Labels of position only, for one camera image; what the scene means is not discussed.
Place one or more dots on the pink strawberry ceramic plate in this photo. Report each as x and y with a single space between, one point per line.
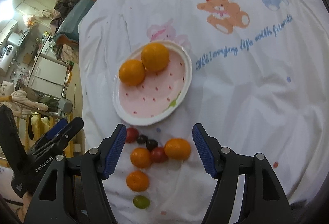
159 94

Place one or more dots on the pile of clothes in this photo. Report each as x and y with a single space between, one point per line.
67 14

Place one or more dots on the red cherry tomato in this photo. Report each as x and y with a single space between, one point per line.
132 135
158 155

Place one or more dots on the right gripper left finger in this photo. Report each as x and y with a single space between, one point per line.
71 190

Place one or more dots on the white kitchen cabinet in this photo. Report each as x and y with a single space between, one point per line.
47 77

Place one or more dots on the white cartoon bed sheet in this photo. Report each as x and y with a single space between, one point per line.
259 80

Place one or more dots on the person left hand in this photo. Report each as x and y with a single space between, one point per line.
21 212

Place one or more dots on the large orange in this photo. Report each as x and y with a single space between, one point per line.
155 57
132 72

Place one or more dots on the white washing machine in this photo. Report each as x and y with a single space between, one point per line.
48 49

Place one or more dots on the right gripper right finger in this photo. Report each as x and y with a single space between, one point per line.
264 200

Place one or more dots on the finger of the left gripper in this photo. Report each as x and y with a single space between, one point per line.
45 148
56 128

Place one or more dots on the green tomato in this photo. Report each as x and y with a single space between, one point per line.
141 202

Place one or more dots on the mandarin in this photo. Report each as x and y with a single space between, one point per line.
137 181
141 158
177 149

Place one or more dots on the yellow wooden rack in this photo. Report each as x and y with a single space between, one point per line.
31 122

